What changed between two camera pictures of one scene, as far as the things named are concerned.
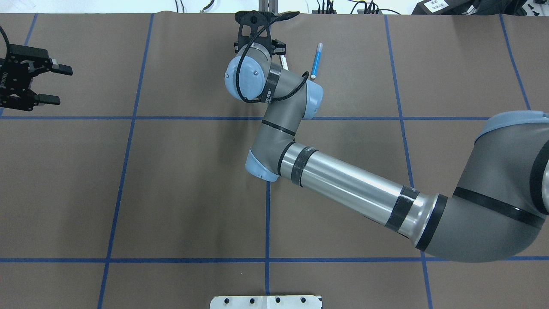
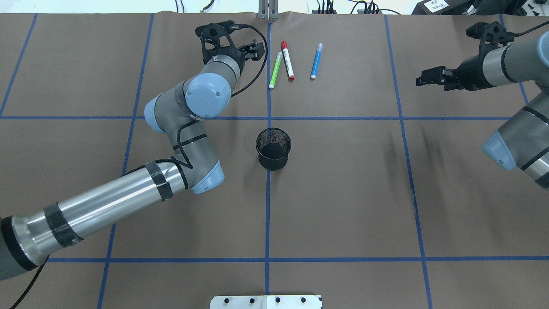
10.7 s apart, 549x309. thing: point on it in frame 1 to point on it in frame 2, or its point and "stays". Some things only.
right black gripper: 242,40 to 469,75
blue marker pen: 317,61 stays
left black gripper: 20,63 to 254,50
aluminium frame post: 269,5 stays
